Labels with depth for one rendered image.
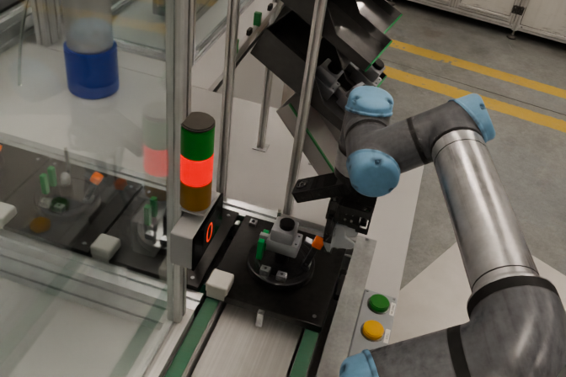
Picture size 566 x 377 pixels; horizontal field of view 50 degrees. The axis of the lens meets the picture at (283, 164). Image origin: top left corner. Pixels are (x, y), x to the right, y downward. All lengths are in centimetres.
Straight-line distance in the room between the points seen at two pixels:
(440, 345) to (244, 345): 64
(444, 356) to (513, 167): 299
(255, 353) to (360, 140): 49
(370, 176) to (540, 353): 37
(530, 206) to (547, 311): 269
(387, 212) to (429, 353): 102
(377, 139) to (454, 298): 66
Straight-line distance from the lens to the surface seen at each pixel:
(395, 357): 66
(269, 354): 122
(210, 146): 89
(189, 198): 94
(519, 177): 353
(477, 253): 72
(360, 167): 89
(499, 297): 67
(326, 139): 145
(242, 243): 132
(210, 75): 211
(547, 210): 337
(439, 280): 152
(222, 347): 122
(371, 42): 130
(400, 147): 90
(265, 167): 171
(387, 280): 147
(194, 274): 126
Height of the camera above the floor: 191
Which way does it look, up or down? 37 degrees down
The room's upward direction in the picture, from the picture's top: 8 degrees clockwise
